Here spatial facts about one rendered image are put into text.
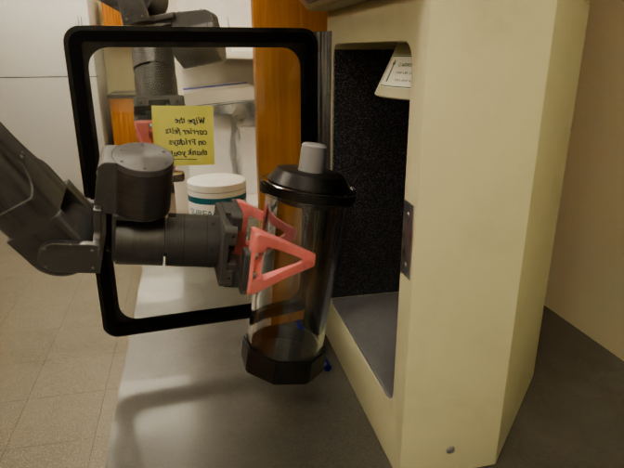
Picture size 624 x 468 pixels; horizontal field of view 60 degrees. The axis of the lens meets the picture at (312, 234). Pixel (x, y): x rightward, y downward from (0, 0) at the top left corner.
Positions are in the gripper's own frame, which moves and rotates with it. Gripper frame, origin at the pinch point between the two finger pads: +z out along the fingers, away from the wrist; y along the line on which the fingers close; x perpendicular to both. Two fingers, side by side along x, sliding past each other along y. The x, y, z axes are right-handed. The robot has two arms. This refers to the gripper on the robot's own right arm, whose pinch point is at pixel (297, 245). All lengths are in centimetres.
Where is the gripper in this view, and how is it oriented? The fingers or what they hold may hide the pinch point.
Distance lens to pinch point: 61.9
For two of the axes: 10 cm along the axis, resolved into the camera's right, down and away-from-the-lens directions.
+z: 9.6, 0.5, 2.9
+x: -1.4, 9.5, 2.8
